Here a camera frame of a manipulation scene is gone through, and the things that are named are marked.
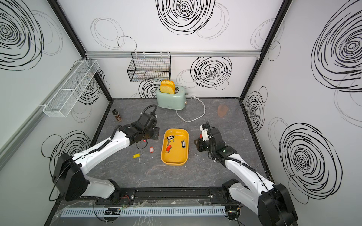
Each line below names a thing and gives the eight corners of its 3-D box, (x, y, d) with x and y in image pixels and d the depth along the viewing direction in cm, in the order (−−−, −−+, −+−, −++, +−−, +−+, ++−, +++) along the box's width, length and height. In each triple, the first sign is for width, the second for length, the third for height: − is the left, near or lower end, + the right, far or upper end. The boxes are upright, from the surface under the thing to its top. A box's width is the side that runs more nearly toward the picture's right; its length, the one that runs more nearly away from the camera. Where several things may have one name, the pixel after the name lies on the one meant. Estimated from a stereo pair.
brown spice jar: (116, 121, 107) (110, 113, 99) (117, 117, 110) (112, 108, 102) (121, 121, 107) (116, 113, 99) (122, 117, 110) (118, 109, 102)
